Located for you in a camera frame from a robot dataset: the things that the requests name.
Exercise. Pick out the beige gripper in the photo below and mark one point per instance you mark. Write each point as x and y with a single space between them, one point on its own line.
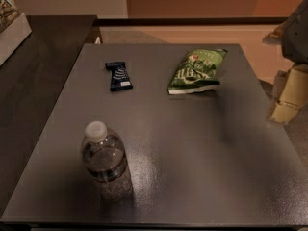
296 38

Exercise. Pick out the green jalapeno chip bag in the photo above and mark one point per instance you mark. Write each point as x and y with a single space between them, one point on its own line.
197 72

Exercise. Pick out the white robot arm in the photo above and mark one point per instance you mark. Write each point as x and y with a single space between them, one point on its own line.
294 45

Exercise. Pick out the clear plastic water bottle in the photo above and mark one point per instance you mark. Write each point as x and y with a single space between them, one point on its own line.
104 157

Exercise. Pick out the dark blue snack bar wrapper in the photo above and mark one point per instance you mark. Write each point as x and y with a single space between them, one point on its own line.
119 76

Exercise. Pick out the white box with snacks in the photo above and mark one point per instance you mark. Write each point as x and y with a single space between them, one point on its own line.
14 28

